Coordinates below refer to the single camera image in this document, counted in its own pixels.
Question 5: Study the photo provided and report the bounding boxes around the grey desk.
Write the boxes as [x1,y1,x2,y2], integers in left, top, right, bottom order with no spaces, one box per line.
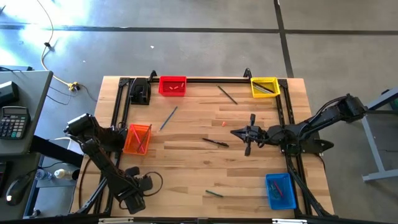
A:
[0,70,54,156]

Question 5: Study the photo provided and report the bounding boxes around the clear plastic bottle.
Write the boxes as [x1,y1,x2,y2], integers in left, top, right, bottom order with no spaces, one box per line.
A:
[34,169,53,182]

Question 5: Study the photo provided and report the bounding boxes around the yellow plastic bin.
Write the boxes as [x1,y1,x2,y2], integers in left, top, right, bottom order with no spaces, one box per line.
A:
[250,77,281,99]

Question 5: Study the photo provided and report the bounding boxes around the blue pencil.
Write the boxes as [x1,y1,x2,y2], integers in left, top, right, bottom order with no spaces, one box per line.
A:
[159,106,179,131]

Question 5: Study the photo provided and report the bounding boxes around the teal pen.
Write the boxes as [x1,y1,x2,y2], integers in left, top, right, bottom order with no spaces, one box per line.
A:
[252,81,275,94]

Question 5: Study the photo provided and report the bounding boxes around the black desk device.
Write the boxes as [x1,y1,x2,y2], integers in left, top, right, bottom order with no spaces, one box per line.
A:
[0,81,20,107]

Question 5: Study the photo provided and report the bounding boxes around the black computer mouse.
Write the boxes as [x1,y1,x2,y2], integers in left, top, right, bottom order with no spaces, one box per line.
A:
[5,175,29,207]

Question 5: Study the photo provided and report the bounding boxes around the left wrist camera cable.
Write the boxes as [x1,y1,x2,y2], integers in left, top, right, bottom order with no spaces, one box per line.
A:
[141,170,164,198]

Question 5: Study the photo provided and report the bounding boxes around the red plastic bin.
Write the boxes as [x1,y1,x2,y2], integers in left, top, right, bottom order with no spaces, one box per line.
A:
[158,75,188,97]

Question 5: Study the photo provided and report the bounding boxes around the thin dark pen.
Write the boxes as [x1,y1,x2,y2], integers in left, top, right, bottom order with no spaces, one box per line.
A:
[217,85,239,105]

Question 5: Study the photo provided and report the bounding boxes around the grey metal bench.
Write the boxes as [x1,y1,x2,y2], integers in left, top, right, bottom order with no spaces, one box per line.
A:
[343,88,398,183]

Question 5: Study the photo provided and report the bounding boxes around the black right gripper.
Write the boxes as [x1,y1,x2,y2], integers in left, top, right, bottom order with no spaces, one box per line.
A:
[230,114,269,156]

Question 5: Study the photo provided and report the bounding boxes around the black aluminium table frame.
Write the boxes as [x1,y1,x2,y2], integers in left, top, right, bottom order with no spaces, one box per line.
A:
[74,68,333,218]

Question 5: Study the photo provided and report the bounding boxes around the black pen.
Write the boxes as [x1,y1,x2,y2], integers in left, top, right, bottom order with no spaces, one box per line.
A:
[201,138,230,148]

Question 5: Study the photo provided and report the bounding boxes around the white plastic bottle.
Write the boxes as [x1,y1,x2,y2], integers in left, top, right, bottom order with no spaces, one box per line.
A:
[53,168,74,180]

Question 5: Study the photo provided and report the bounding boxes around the orange plastic bin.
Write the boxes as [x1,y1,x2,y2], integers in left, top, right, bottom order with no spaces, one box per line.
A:
[123,123,152,156]

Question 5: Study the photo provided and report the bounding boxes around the black desk calculator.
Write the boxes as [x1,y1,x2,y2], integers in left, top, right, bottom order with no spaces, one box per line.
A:
[0,106,31,140]

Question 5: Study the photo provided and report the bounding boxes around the silver metal bracket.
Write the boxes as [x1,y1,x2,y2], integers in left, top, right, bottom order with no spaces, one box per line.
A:
[98,217,134,224]
[272,218,308,224]

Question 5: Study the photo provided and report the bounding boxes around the yellow power cable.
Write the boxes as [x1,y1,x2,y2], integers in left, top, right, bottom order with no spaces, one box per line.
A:
[35,0,80,91]

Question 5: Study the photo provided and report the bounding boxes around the blue plastic bin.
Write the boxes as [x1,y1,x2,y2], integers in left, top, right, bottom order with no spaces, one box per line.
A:
[264,172,297,211]

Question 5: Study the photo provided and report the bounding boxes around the red crayon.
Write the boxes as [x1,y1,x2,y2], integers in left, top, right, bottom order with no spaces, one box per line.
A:
[272,180,284,197]

